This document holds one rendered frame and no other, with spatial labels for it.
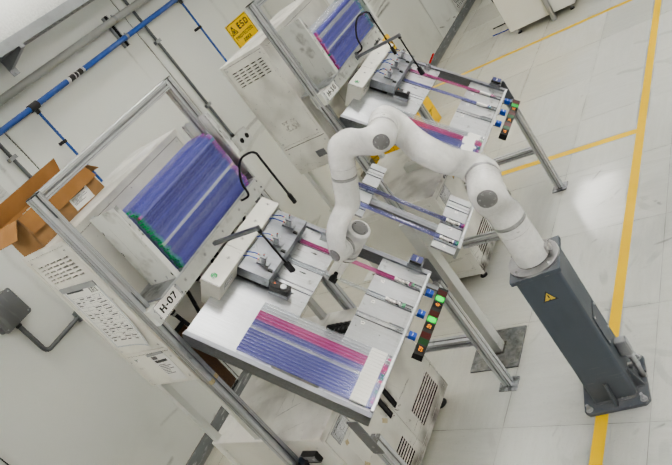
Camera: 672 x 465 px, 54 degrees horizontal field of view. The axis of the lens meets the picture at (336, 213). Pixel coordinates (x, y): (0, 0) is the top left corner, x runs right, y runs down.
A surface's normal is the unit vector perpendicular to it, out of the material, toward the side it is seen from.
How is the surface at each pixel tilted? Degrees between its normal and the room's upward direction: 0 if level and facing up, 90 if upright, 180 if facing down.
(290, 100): 90
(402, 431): 90
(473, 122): 45
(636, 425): 0
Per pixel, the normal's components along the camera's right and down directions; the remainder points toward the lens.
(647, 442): -0.57, -0.74
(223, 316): 0.13, -0.69
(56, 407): 0.73, -0.25
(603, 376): -0.27, 0.56
